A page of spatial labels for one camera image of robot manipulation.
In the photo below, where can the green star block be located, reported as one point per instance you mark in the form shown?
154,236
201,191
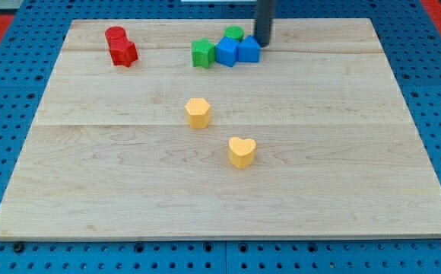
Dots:
203,53

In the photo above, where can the red star block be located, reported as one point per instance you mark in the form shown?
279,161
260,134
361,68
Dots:
123,52

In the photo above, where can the yellow heart block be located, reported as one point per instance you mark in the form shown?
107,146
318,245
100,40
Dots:
241,152

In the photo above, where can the yellow hexagon block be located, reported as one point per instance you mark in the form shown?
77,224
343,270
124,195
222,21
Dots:
198,113

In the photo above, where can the light wooden board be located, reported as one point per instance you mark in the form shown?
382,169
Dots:
110,155

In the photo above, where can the blue cube block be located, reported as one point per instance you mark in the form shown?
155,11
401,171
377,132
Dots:
226,51

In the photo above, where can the blue triangle block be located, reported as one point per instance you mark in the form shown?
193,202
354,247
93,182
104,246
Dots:
248,50

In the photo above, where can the green cylinder block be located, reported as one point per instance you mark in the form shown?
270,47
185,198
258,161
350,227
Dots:
234,32

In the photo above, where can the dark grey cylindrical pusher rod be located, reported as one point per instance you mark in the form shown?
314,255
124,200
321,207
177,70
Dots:
264,16

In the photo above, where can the red cylinder block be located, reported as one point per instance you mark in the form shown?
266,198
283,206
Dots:
115,35

